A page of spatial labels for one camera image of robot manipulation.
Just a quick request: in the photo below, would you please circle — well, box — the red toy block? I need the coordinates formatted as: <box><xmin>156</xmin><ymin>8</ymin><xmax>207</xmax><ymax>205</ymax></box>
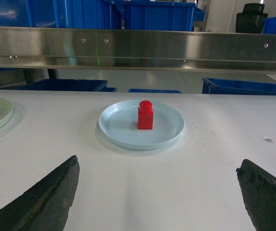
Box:
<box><xmin>138</xmin><ymin>100</ymin><xmax>154</xmax><ymax>130</ymax></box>

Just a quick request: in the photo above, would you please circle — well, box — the blue bin lower right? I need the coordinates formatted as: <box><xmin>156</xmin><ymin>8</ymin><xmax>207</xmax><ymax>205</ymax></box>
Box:
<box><xmin>202</xmin><ymin>78</ymin><xmax>276</xmax><ymax>96</ymax></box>

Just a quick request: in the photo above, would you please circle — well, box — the blue bin upper shelf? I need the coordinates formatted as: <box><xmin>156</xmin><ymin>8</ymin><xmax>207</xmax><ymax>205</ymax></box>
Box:
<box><xmin>123</xmin><ymin>0</ymin><xmax>205</xmax><ymax>32</ymax></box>

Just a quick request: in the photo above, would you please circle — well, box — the blue bin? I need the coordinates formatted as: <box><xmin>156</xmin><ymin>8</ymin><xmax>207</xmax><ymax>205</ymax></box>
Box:
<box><xmin>1</xmin><ymin>79</ymin><xmax>110</xmax><ymax>92</ymax></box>
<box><xmin>202</xmin><ymin>78</ymin><xmax>276</xmax><ymax>96</ymax></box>
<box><xmin>128</xmin><ymin>89</ymin><xmax>181</xmax><ymax>93</ymax></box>

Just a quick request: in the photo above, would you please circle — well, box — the stainless steel rack beam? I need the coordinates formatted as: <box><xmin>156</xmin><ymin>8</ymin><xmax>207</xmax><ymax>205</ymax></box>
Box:
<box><xmin>0</xmin><ymin>26</ymin><xmax>276</xmax><ymax>73</ymax></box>

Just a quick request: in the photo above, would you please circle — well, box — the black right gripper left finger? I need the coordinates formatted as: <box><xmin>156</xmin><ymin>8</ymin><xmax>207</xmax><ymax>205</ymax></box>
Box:
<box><xmin>0</xmin><ymin>155</ymin><xmax>80</xmax><ymax>231</ymax></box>

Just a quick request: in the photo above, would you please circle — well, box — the blue bin lower left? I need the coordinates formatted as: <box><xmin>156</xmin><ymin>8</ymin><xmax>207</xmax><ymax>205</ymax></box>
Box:
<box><xmin>1</xmin><ymin>79</ymin><xmax>110</xmax><ymax>92</ymax></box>

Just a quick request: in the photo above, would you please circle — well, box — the blue bin lower middle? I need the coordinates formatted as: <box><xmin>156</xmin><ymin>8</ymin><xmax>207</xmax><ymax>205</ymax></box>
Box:
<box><xmin>128</xmin><ymin>89</ymin><xmax>181</xmax><ymax>93</ymax></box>

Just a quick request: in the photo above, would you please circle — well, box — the light blue plate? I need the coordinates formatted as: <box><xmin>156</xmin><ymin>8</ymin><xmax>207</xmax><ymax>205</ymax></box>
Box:
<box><xmin>98</xmin><ymin>99</ymin><xmax>185</xmax><ymax>151</ymax></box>

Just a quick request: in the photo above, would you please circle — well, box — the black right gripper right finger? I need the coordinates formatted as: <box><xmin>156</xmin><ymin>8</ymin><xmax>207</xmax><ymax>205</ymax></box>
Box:
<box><xmin>236</xmin><ymin>159</ymin><xmax>276</xmax><ymax>231</ymax></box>

